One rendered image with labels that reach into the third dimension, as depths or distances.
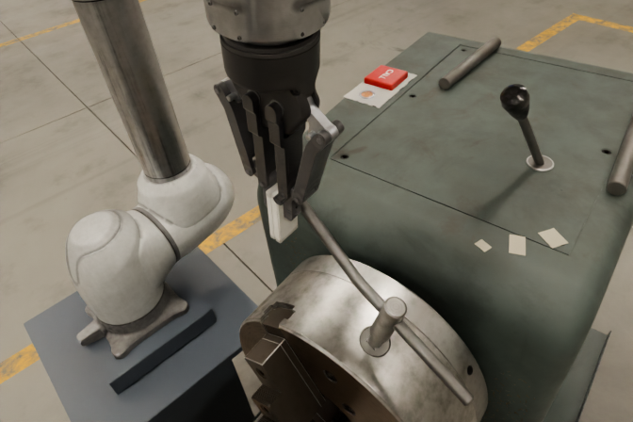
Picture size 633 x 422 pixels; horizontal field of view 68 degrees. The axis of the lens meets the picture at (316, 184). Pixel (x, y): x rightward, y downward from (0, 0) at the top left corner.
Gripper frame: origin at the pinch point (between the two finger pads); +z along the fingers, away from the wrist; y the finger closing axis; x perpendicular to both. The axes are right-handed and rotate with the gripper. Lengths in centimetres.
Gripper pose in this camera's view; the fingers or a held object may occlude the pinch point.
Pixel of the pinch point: (283, 210)
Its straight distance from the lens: 49.0
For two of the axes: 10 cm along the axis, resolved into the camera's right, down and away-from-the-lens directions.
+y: 7.9, 4.3, -4.4
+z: 0.0, 7.2, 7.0
